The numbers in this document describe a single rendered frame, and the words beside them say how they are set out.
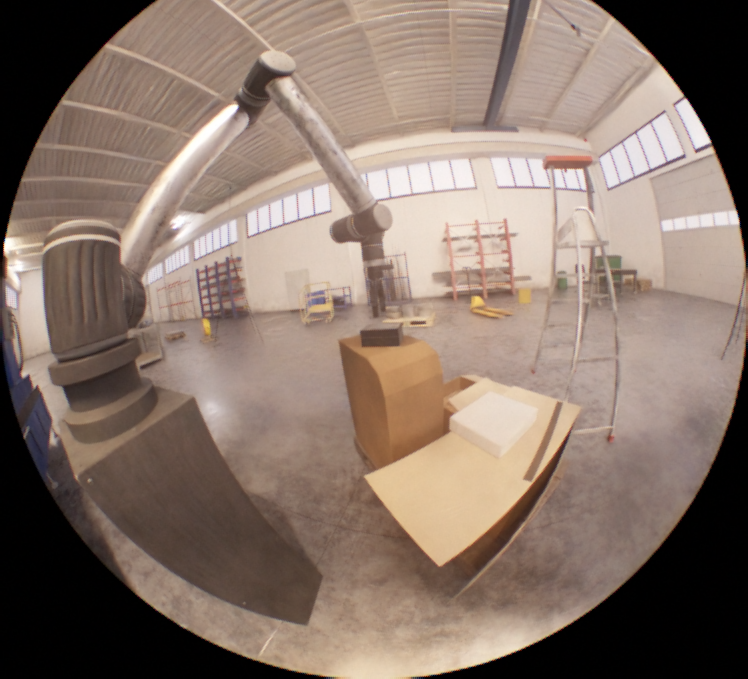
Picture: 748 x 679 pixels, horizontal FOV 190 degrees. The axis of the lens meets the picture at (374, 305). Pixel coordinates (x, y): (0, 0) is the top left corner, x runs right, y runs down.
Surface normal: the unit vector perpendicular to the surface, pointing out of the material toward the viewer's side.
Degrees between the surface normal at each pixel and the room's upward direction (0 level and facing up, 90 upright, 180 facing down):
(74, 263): 90
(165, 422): 90
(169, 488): 90
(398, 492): 0
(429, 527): 0
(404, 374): 69
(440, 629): 0
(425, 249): 90
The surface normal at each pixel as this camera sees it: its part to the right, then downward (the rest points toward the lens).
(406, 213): -0.26, 0.15
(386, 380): 0.38, -0.30
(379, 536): -0.12, -0.99
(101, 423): 0.87, -0.04
